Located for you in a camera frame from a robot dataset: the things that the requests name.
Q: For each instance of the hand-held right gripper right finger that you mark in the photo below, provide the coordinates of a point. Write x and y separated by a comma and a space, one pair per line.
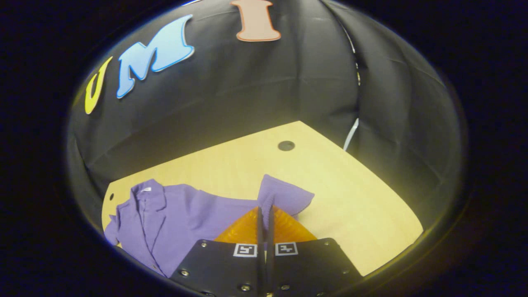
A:
271, 268

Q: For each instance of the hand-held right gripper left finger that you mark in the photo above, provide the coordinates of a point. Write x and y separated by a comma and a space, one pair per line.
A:
260, 268

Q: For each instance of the purple knit garment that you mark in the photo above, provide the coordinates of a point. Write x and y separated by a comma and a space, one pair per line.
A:
185, 218

